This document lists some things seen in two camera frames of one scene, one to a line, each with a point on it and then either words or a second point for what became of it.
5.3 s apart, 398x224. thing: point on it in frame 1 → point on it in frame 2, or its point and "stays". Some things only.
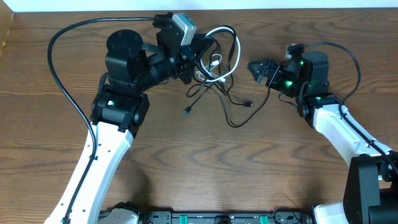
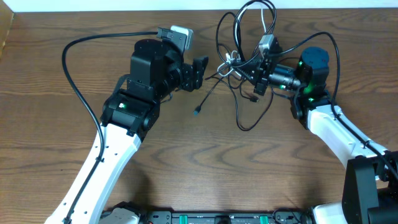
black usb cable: (235, 99) → (261, 46)
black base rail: (285, 216) stays
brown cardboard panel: (7, 16) stays
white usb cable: (237, 60) → (229, 58)
